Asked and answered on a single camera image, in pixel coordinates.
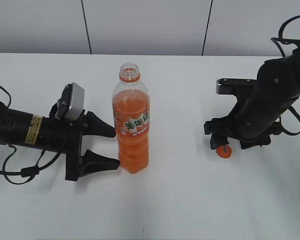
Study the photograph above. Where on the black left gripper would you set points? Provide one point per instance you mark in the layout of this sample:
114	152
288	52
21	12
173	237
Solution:
64	136

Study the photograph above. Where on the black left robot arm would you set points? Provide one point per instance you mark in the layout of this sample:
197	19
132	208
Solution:
19	128

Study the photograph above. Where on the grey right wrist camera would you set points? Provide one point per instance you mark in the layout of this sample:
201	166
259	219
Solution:
235	86

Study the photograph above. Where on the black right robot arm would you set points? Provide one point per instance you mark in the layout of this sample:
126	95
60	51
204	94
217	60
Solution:
256	116

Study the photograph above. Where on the orange soda bottle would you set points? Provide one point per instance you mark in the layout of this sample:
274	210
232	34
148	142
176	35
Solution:
131	113

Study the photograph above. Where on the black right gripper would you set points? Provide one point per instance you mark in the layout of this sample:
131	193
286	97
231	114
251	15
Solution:
221	129

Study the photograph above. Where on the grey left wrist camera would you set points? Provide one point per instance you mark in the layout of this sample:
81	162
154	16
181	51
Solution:
71	103

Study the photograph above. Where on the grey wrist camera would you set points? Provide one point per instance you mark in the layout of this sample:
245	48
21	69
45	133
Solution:
235	86
71	103

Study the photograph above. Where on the orange bottle cap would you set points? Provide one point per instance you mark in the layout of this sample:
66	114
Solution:
224	151

